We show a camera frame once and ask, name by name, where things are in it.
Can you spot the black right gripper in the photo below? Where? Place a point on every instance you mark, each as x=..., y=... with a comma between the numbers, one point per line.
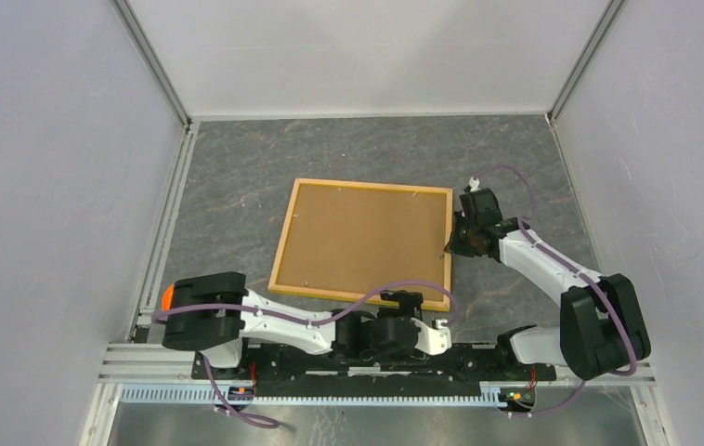
x=454, y=245

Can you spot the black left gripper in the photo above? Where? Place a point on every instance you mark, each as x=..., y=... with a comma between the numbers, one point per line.
x=409, y=304

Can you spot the orange wooden picture frame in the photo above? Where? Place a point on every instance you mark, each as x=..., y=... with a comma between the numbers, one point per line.
x=278, y=258

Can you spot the brown cardboard backing board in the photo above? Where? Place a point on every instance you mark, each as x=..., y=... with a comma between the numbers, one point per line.
x=364, y=240

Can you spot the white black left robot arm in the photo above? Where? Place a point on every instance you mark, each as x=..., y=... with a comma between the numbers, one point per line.
x=212, y=314

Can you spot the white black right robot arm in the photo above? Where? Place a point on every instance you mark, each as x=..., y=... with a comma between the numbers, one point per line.
x=601, y=326

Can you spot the orange curved toy block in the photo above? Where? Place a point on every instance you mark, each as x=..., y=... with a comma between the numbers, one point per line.
x=167, y=298

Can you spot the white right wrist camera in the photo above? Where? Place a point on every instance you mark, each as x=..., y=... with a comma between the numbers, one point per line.
x=473, y=185

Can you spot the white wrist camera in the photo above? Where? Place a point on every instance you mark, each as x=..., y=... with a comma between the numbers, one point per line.
x=432, y=341
x=473, y=185

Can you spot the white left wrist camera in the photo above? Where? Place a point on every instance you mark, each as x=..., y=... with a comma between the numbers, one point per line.
x=432, y=341

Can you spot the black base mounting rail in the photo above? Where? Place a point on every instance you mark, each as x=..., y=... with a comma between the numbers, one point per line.
x=281, y=371

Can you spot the aluminium extrusion frame rail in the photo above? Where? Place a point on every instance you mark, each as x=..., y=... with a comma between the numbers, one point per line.
x=149, y=395

